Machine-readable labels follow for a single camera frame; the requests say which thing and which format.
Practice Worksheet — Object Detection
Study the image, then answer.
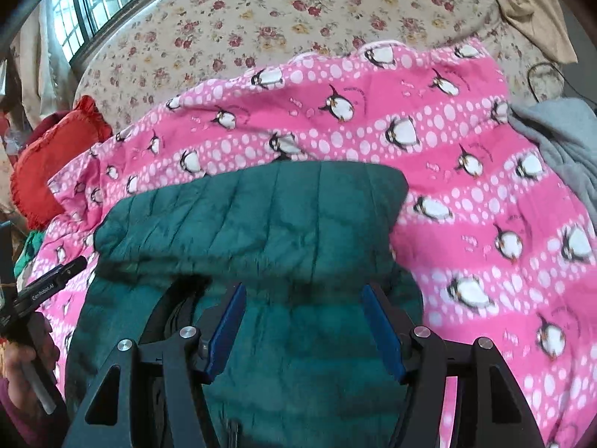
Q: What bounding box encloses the red frilled pillow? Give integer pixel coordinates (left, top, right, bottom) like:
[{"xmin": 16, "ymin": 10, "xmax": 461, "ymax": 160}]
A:
[{"xmin": 9, "ymin": 96, "xmax": 115, "ymax": 230}]

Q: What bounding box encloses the person's left hand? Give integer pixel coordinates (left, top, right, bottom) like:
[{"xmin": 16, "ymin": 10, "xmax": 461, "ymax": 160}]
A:
[{"xmin": 0, "ymin": 315, "xmax": 60, "ymax": 423}]

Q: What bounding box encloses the person's left forearm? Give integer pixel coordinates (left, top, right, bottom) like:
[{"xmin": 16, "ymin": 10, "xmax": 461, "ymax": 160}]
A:
[{"xmin": 0, "ymin": 378, "xmax": 71, "ymax": 448}]

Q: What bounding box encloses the black cable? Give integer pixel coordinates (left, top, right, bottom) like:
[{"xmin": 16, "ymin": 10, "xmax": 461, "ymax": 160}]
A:
[{"xmin": 526, "ymin": 60, "xmax": 597, "ymax": 103}]

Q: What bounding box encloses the bright green cloth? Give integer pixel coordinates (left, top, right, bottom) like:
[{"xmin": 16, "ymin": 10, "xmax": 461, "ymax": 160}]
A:
[{"xmin": 13, "ymin": 231, "xmax": 48, "ymax": 279}]

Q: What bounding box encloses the pink penguin print blanket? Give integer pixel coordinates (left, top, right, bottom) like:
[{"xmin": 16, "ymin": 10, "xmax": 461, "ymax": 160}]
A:
[{"xmin": 23, "ymin": 40, "xmax": 597, "ymax": 448}]

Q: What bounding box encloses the pale curtain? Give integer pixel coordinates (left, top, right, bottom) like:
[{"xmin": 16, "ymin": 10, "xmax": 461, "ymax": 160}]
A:
[{"xmin": 8, "ymin": 0, "xmax": 75, "ymax": 127}]

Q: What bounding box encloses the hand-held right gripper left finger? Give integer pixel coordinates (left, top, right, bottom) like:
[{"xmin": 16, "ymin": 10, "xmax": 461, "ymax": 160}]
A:
[{"xmin": 60, "ymin": 282, "xmax": 248, "ymax": 448}]

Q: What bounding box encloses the dark green puffer jacket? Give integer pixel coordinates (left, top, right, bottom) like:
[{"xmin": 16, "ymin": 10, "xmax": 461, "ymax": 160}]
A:
[{"xmin": 65, "ymin": 159, "xmax": 425, "ymax": 448}]

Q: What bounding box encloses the floral bed sheet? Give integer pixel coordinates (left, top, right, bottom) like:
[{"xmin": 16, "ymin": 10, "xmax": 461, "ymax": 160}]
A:
[{"xmin": 75, "ymin": 0, "xmax": 567, "ymax": 136}]

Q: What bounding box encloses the beige cloth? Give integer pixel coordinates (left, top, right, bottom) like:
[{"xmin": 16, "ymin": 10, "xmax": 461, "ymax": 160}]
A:
[{"xmin": 471, "ymin": 0, "xmax": 579, "ymax": 65}]

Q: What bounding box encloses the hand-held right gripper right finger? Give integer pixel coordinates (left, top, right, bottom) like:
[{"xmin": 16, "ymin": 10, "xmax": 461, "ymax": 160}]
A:
[{"xmin": 361, "ymin": 282, "xmax": 546, "ymax": 448}]

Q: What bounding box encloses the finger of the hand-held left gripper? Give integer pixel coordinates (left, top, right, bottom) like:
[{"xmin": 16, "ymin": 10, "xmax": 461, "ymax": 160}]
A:
[{"xmin": 13, "ymin": 255, "xmax": 89, "ymax": 316}]

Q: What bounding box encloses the grey garment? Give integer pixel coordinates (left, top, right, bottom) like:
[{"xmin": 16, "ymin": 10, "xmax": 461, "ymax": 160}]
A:
[{"xmin": 507, "ymin": 98, "xmax": 597, "ymax": 239}]

